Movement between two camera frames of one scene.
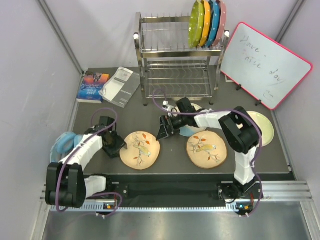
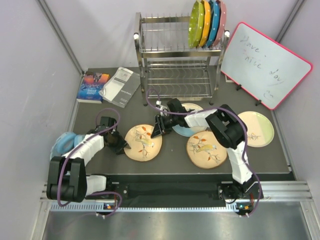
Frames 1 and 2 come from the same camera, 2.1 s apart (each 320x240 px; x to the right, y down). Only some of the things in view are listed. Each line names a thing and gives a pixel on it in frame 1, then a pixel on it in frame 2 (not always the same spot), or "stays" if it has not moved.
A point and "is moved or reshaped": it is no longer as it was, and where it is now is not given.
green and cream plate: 268,129 stays
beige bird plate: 143,150 is moved or reshaped
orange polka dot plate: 207,24 stays
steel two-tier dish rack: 170,68 stays
